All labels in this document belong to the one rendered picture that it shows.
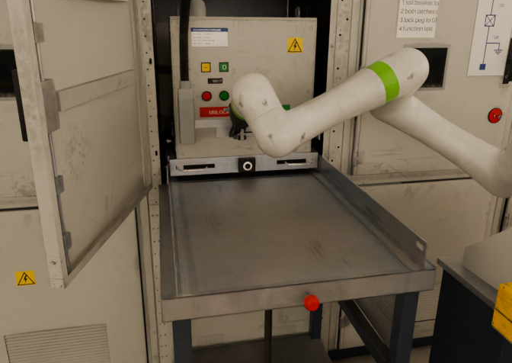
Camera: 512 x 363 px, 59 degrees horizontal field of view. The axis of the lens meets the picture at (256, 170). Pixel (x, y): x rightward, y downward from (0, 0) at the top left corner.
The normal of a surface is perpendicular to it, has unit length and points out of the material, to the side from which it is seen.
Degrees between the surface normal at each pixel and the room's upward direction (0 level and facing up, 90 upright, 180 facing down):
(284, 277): 0
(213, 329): 90
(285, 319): 90
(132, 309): 90
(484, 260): 90
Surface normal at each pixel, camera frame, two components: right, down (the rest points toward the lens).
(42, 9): 1.00, 0.04
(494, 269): -0.96, 0.08
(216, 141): 0.21, 0.31
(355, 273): 0.01, -0.95
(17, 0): -0.08, 0.31
